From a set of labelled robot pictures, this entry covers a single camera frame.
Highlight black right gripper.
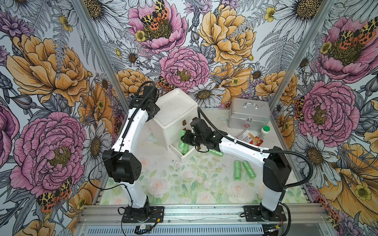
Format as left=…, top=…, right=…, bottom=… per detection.
left=181, top=129, right=206, bottom=148

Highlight white bottom drawer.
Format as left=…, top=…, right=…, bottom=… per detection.
left=169, top=130, right=196, bottom=163

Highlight white plastic drawer cabinet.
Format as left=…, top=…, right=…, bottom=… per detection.
left=148, top=88, right=198, bottom=148

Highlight green bag roll back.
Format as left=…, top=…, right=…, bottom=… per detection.
left=209, top=149, right=224, bottom=157

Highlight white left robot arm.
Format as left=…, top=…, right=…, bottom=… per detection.
left=102, top=81, right=160, bottom=223

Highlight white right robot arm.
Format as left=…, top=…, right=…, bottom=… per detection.
left=180, top=118, right=314, bottom=220

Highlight floral table mat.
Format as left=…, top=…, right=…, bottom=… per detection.
left=98, top=159, right=308, bottom=206

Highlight red white small box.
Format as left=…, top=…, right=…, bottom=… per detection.
left=238, top=130, right=263, bottom=146

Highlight silver aluminium case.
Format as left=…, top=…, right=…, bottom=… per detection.
left=228, top=98, right=271, bottom=131

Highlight white bottle green cap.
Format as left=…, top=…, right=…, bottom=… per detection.
left=258, top=125, right=270, bottom=140

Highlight aluminium front rail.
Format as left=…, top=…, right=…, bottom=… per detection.
left=75, top=204, right=337, bottom=236

